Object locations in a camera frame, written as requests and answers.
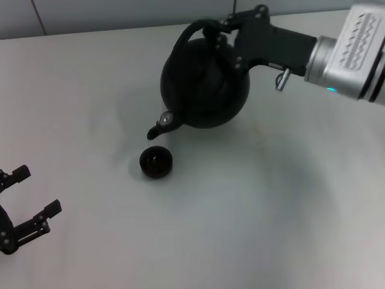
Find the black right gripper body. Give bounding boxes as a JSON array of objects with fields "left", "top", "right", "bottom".
[{"left": 233, "top": 13, "right": 317, "bottom": 76}]

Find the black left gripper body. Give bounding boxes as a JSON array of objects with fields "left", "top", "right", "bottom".
[{"left": 0, "top": 204, "right": 17, "bottom": 256}]

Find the black round teapot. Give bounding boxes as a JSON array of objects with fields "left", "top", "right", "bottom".
[{"left": 146, "top": 18, "right": 252, "bottom": 142}]

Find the dark brown teacup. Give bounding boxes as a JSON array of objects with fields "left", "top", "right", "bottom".
[{"left": 138, "top": 144, "right": 174, "bottom": 180}]

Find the silver cable connector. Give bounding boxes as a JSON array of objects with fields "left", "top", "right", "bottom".
[{"left": 274, "top": 67, "right": 292, "bottom": 92}]

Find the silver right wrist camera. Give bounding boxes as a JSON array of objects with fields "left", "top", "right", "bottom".
[{"left": 323, "top": 0, "right": 385, "bottom": 101}]

